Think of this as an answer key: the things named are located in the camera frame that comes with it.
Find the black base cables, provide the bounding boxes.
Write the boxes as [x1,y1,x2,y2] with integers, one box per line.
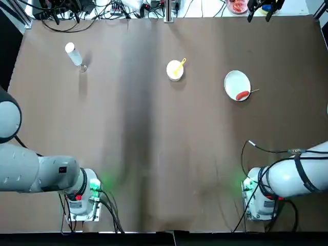
[98,188,126,234]

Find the black cable loop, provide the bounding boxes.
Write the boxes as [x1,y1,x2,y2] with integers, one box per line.
[42,17,95,34]

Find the glass oil pot white cap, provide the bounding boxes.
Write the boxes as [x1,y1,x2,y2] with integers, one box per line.
[65,42,88,73]

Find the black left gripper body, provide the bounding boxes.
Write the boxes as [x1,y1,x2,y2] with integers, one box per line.
[50,0,83,13]

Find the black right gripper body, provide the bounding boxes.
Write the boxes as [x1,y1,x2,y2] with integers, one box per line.
[250,0,285,8]

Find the white plastic bag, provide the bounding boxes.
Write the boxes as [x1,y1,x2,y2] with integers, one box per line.
[120,0,144,11]

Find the pink plate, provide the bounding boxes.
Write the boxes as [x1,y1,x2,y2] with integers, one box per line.
[227,0,250,14]

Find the aluminium frame profile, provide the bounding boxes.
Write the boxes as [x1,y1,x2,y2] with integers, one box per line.
[10,0,33,29]

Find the small white bowl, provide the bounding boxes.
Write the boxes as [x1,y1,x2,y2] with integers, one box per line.
[166,59,185,82]

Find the grey power strip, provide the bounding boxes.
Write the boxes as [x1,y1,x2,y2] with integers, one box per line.
[109,1,124,14]

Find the red sausage on skewer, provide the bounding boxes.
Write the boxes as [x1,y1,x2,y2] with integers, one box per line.
[235,88,260,101]

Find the black base cable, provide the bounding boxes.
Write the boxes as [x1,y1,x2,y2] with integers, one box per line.
[232,189,257,233]

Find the white round plate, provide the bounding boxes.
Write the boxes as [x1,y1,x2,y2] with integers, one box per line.
[224,70,251,101]

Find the aluminium frame post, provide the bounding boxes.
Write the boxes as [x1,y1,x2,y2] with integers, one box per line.
[163,0,175,23]
[313,0,328,21]

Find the loose black cable white tip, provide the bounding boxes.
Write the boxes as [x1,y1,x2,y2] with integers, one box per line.
[241,139,302,180]

